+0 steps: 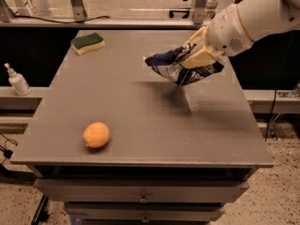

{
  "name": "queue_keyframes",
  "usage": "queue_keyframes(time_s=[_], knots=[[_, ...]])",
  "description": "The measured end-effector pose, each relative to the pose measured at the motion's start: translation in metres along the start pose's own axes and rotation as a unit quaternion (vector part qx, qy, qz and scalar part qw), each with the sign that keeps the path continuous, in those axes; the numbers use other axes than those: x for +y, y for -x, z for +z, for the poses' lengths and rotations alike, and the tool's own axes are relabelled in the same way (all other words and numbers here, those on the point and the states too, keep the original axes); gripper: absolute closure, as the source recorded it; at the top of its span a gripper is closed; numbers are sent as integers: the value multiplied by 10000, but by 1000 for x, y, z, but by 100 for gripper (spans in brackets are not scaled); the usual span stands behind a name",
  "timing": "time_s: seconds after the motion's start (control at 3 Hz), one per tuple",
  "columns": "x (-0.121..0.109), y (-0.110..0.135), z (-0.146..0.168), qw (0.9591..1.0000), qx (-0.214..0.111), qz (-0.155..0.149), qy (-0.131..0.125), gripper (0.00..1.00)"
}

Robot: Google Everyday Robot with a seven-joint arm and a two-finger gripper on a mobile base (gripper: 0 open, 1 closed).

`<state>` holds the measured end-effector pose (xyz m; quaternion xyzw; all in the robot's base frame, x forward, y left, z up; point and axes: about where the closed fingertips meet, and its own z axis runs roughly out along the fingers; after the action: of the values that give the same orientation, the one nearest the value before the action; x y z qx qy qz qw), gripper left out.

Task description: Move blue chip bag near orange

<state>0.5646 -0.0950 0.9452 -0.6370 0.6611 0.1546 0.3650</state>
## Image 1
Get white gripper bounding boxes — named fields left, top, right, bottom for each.
left=179, top=4, right=253, bottom=68

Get blue chip bag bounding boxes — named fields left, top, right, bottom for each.
left=145, top=47, right=224, bottom=86

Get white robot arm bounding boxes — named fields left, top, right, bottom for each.
left=178, top=0, right=300, bottom=68

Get grey drawer cabinet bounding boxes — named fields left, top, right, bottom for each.
left=12, top=30, right=273, bottom=225

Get green yellow sponge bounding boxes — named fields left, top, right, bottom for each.
left=70, top=33, right=105, bottom=55

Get orange fruit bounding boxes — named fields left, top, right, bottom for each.
left=82, top=122, right=110, bottom=148

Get metal drawer knob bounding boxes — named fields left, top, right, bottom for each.
left=139, top=196, right=148, bottom=203

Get white pump bottle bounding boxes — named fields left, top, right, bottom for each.
left=5, top=63, right=31, bottom=96

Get black cable on shelf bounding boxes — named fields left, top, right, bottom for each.
left=6, top=7, right=111, bottom=25

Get black cables at left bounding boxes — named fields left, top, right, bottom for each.
left=0, top=132, right=19, bottom=166

